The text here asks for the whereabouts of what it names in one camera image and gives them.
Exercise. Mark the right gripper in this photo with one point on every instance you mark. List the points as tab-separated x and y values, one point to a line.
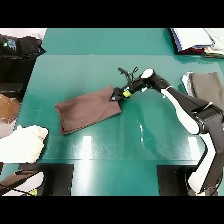
122	92

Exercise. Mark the brown garment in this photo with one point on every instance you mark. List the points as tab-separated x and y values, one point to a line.
88	108

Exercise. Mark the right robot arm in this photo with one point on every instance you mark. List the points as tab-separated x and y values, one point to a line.
186	106

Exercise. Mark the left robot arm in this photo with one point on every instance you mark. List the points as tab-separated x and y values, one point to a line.
28	181

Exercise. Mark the white garment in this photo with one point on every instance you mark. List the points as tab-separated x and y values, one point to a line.
191	36
20	145
186	83

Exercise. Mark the grey garment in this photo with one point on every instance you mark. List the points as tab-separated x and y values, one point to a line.
208	88

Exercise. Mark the heap of clothes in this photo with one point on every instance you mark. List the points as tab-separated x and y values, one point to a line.
215	46

